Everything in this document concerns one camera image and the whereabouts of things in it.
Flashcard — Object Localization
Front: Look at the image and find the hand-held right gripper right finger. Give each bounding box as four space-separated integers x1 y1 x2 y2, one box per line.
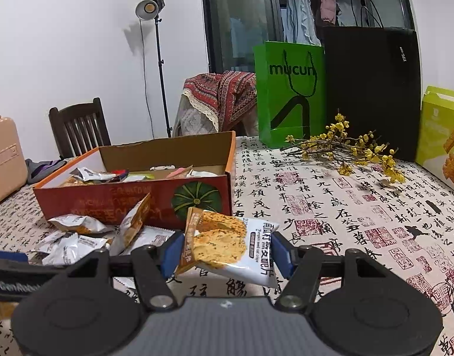
272 236 392 312

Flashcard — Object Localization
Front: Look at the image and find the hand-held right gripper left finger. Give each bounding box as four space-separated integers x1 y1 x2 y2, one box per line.
54 232 185 312

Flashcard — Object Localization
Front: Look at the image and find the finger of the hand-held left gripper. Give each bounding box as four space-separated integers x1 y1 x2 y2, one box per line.
0 250 29 265

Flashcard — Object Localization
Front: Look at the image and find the white brown cookie packet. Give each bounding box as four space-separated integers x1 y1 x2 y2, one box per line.
175 206 281 289

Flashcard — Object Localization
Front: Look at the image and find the pile of cookie packets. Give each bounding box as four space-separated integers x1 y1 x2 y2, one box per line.
34 193 176 268

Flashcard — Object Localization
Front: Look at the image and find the orange cardboard box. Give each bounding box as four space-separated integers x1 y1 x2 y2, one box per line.
33 131 237 227

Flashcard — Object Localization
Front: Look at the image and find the heap of mixed snack packets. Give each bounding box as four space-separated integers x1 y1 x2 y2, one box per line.
60 165 218 188

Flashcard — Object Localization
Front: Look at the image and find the grey purple pouch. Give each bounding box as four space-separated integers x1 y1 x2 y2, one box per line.
26 159 77 185

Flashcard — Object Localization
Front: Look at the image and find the pink hard-shell suitcase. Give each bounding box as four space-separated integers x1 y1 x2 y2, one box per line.
0 116 28 208

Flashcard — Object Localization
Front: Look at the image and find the yellow flower branch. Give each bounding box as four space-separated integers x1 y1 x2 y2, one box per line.
284 113 407 185

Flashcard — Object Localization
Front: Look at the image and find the chair draped with patterned cloth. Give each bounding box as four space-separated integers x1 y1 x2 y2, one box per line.
173 94 259 138

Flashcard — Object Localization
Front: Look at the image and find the green paper bag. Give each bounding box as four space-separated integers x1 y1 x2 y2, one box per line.
254 41 327 149

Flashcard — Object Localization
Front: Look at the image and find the dark wooden chair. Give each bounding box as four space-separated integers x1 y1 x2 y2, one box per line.
49 97 112 160

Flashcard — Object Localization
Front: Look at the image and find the red patterned throw cloth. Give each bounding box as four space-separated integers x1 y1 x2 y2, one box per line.
182 70 258 132

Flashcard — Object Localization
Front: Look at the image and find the black paper bag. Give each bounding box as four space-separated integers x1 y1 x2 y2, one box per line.
321 0 422 163

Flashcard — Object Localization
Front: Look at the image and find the studio light stand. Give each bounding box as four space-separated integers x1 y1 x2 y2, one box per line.
135 0 173 139

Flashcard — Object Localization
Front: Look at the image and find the yellow-green gift box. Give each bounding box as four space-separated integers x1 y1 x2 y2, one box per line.
415 86 454 187

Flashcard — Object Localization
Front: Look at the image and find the light blue hanging shirt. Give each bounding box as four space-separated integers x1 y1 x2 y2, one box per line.
284 0 322 47

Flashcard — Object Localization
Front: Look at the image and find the black framed glass door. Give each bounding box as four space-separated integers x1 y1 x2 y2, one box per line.
200 0 415 82

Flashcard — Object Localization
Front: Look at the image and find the white hanging garment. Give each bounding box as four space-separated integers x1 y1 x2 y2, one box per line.
338 0 368 26

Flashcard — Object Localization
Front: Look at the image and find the pink hanging garment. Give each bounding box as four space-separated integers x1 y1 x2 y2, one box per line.
319 0 340 25

